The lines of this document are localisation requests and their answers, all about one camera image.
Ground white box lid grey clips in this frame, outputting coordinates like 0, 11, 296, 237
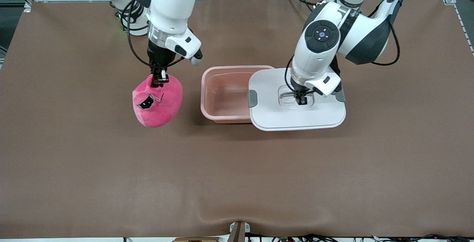
247, 68, 347, 132

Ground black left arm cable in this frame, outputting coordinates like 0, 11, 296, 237
284, 0, 411, 94

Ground brown table mat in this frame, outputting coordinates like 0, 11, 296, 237
0, 0, 474, 239

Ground pink translucent plastic box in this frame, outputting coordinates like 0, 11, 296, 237
200, 65, 275, 124

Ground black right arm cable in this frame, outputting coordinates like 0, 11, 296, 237
120, 0, 186, 69

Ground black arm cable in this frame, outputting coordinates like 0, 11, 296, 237
120, 0, 186, 69
284, 0, 411, 94

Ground pink plush toy with eyes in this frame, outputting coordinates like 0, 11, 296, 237
132, 73, 183, 128

